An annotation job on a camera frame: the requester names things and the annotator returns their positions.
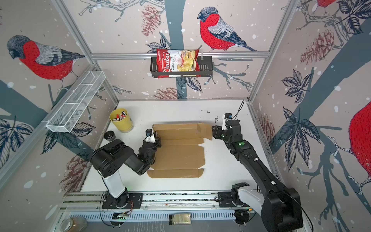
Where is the brown cardboard box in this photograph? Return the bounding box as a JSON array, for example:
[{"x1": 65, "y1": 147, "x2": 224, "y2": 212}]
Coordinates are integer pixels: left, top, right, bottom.
[{"x1": 147, "y1": 123, "x2": 212, "y2": 179}]

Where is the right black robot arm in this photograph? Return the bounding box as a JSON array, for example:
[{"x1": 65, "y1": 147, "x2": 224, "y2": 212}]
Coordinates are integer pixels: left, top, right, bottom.
[{"x1": 212, "y1": 120, "x2": 303, "y2": 232}]

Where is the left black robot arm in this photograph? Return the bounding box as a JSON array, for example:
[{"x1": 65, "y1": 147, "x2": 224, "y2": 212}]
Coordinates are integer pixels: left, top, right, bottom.
[{"x1": 90, "y1": 133, "x2": 161, "y2": 199}]

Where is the black lidded spice jar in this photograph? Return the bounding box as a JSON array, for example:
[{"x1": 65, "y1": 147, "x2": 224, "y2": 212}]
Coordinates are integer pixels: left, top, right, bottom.
[{"x1": 103, "y1": 130, "x2": 116, "y2": 142}]

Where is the yellow cup with markers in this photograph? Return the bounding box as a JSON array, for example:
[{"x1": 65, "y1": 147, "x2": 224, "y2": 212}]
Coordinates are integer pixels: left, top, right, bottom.
[{"x1": 109, "y1": 108, "x2": 133, "y2": 133}]

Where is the glass jar lying flat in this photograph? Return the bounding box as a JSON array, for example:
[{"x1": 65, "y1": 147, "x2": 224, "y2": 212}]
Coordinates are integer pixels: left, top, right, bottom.
[{"x1": 168, "y1": 213, "x2": 191, "y2": 226}]

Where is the red cassava chips bag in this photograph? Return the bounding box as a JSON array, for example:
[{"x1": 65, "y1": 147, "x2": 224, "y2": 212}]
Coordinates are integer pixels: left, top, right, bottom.
[{"x1": 156, "y1": 49, "x2": 200, "y2": 73}]

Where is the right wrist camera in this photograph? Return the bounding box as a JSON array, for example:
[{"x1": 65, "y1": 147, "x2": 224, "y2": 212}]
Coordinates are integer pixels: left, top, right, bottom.
[{"x1": 222, "y1": 113, "x2": 232, "y2": 130}]

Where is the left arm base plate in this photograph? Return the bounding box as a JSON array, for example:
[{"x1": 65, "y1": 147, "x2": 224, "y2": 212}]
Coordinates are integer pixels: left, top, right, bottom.
[{"x1": 101, "y1": 192, "x2": 144, "y2": 209}]

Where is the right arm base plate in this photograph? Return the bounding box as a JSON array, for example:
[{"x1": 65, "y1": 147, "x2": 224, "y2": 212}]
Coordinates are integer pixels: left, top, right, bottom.
[{"x1": 214, "y1": 191, "x2": 250, "y2": 208}]

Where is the black wall basket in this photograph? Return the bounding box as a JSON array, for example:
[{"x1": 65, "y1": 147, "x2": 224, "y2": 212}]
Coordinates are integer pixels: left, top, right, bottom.
[{"x1": 150, "y1": 56, "x2": 213, "y2": 78}]

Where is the white wire mesh shelf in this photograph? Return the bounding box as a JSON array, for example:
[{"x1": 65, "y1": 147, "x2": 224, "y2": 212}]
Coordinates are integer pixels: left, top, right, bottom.
[{"x1": 46, "y1": 71, "x2": 106, "y2": 132}]

